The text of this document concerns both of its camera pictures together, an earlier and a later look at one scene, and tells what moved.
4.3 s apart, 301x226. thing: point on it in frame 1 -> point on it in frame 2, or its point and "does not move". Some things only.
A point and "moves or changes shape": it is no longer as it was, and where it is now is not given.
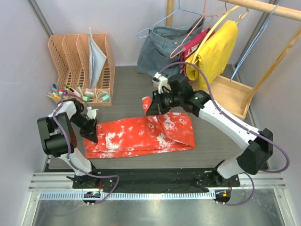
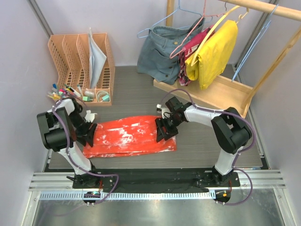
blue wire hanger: x=251 y=45 moves or changes shape
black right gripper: x=157 y=108 -> x=162 y=134
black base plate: x=153 y=178 does not move
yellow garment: x=216 y=55 does not move
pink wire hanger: x=204 y=15 does not move
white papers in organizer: x=97 y=59 does not move
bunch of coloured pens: x=57 y=93 does not move
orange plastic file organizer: x=71 y=54 does not move
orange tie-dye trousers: x=163 y=132 moves or changes shape
